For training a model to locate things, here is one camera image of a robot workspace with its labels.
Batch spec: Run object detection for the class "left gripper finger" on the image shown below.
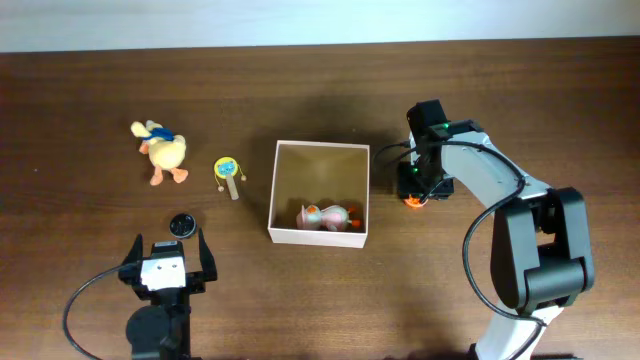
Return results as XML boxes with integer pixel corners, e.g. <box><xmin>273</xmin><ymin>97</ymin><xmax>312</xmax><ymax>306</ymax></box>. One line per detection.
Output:
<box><xmin>122</xmin><ymin>234</ymin><xmax>144</xmax><ymax>265</ymax></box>
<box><xmin>198</xmin><ymin>228</ymin><xmax>216</xmax><ymax>273</ymax></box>

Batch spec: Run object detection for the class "orange round cage ball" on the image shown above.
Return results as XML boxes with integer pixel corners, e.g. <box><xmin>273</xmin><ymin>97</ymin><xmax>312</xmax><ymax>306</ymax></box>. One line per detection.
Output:
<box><xmin>403</xmin><ymin>196</ymin><xmax>427</xmax><ymax>209</ymax></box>

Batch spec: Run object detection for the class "white duck pink hat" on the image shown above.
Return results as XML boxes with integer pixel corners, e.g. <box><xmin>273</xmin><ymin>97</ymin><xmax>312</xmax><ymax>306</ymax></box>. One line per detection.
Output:
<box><xmin>296</xmin><ymin>205</ymin><xmax>362</xmax><ymax>232</ymax></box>

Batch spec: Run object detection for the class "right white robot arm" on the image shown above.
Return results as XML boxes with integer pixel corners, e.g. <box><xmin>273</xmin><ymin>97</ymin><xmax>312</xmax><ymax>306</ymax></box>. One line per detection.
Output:
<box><xmin>397</xmin><ymin>100</ymin><xmax>595</xmax><ymax>360</ymax></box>

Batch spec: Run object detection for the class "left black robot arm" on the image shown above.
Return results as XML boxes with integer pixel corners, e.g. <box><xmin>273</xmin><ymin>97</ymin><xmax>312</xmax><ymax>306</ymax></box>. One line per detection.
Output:
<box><xmin>118</xmin><ymin>229</ymin><xmax>218</xmax><ymax>360</ymax></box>

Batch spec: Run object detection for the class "black round puck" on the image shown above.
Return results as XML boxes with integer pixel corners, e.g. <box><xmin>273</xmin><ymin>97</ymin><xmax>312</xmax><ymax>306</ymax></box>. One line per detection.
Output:
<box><xmin>169</xmin><ymin>213</ymin><xmax>197</xmax><ymax>239</ymax></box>

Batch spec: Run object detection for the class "yellow rattle drum toy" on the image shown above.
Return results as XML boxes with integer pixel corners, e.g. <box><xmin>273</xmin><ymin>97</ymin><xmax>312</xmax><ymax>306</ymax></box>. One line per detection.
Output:
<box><xmin>213</xmin><ymin>156</ymin><xmax>247</xmax><ymax>200</ymax></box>

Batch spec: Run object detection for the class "white cardboard box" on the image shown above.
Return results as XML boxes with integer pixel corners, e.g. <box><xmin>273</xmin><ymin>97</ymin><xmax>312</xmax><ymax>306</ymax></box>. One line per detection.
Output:
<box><xmin>268</xmin><ymin>140</ymin><xmax>370</xmax><ymax>248</ymax></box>

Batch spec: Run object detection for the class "yellow plush duck toy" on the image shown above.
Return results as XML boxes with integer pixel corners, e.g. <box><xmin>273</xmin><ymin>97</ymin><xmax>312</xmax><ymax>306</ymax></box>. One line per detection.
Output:
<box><xmin>130</xmin><ymin>120</ymin><xmax>189</xmax><ymax>186</ymax></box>

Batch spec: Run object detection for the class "left black cable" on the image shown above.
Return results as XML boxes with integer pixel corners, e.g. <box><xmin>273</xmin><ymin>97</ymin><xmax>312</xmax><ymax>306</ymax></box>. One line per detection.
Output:
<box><xmin>62</xmin><ymin>263</ymin><xmax>126</xmax><ymax>360</ymax></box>

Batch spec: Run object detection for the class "black cable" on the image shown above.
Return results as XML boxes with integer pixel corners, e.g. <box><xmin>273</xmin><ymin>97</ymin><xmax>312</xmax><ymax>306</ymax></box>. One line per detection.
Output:
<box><xmin>62</xmin><ymin>263</ymin><xmax>126</xmax><ymax>360</ymax></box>
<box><xmin>372</xmin><ymin>139</ymin><xmax>549</xmax><ymax>329</ymax></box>

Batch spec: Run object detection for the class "right black cable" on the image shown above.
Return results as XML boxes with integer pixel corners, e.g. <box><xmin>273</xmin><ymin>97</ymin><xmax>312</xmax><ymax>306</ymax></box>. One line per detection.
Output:
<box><xmin>372</xmin><ymin>139</ymin><xmax>549</xmax><ymax>329</ymax></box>

